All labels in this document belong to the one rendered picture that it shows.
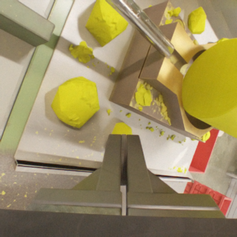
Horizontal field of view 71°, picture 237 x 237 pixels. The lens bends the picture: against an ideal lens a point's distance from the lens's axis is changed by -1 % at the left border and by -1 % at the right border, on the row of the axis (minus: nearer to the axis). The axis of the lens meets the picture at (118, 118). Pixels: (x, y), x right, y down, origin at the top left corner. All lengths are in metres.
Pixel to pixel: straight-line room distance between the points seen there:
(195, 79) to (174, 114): 0.04
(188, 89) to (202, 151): 1.02
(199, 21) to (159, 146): 0.16
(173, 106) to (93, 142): 0.08
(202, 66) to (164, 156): 0.13
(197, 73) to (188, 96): 0.02
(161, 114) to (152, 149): 0.07
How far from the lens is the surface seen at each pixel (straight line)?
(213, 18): 0.31
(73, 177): 0.17
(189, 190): 2.45
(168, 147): 0.25
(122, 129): 0.16
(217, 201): 2.36
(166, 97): 0.16
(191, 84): 0.17
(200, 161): 1.18
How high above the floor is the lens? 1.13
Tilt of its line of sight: 49 degrees down
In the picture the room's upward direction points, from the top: 110 degrees clockwise
